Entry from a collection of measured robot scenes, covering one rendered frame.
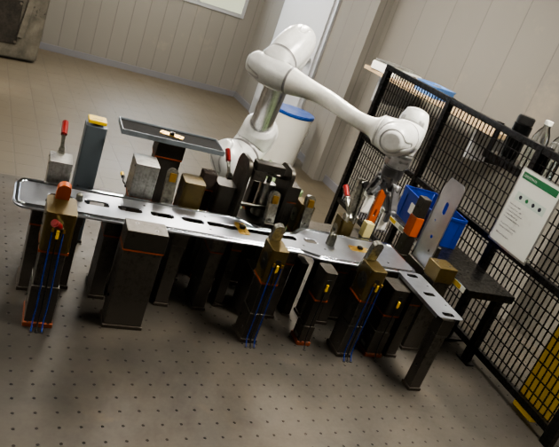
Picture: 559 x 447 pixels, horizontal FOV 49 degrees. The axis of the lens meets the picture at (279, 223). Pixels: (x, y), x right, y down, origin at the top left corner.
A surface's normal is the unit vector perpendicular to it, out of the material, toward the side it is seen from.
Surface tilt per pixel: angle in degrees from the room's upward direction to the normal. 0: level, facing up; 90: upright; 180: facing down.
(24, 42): 90
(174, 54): 90
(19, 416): 0
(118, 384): 0
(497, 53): 90
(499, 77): 90
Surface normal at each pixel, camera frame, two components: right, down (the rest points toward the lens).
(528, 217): -0.90, -0.17
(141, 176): 0.30, 0.45
